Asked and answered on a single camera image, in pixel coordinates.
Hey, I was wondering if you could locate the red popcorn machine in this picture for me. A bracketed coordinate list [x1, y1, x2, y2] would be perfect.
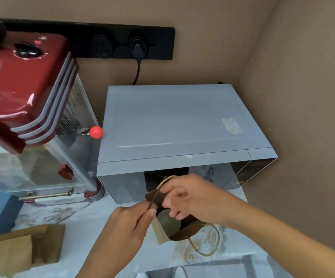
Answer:
[0, 32, 105, 206]

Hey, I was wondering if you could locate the black plug with cable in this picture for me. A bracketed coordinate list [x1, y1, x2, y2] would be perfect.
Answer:
[128, 37, 148, 86]

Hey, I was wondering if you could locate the brown paper bag with handles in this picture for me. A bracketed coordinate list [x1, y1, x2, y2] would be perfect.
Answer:
[145, 175, 221, 257]

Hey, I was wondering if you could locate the clear tape sticker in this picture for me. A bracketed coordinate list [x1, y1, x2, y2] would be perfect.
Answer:
[222, 118, 243, 135]

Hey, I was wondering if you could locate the flat dark brown paper bag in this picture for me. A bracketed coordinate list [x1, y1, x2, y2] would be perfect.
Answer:
[0, 224, 66, 265]

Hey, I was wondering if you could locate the black wall socket panel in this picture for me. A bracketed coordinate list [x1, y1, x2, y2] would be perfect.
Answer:
[0, 19, 176, 60]

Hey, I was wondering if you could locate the flat light brown paper bag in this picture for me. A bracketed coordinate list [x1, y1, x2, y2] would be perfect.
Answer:
[0, 235, 34, 278]

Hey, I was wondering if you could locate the person's left hand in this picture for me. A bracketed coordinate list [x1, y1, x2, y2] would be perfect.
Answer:
[97, 201, 158, 267]

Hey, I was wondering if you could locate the person's right forearm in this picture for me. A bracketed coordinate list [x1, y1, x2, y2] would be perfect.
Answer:
[224, 192, 335, 278]

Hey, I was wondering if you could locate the person's right hand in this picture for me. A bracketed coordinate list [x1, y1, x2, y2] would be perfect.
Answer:
[159, 174, 232, 229]

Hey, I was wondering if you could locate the person's left forearm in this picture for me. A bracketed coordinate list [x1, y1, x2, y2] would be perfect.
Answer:
[76, 248, 145, 278]

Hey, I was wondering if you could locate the grey microwave oven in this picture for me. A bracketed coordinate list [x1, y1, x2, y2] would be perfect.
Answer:
[97, 84, 278, 204]

